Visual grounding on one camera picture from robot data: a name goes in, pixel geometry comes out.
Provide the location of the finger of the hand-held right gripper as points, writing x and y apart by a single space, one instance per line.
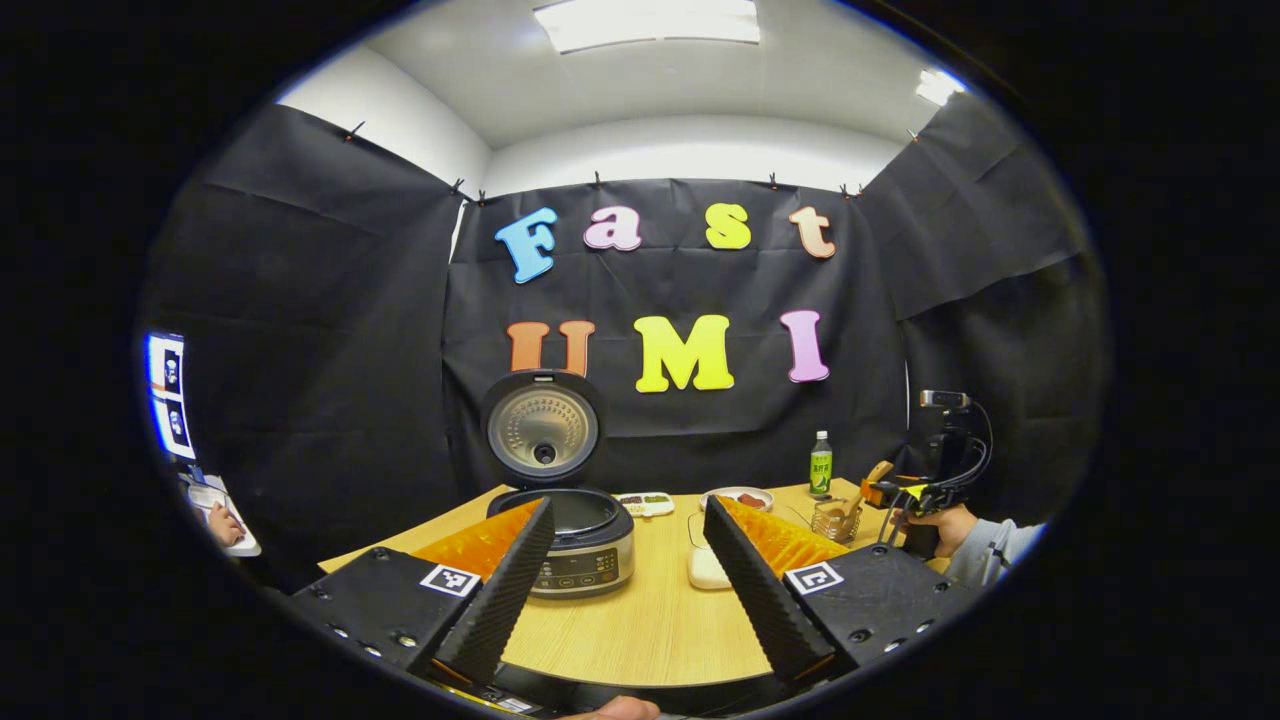
890 490

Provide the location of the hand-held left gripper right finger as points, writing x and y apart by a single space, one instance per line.
760 590

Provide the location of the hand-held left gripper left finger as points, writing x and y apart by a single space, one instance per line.
495 600

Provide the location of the wooden spoon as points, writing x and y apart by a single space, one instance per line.
878 472

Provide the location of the clear box of white rice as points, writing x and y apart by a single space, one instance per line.
705 572

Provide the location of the black silver rice cooker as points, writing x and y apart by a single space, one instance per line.
590 560

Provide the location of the green drink bottle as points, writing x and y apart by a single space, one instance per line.
821 470

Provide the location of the white round plate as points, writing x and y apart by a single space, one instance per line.
715 498

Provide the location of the white condiment tray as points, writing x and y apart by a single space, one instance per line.
645 503

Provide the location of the black backdrop cloth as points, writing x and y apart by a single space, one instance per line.
350 350

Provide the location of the computer monitor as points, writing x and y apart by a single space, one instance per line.
170 395

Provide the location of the large ceiling light panel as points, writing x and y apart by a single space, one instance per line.
650 22

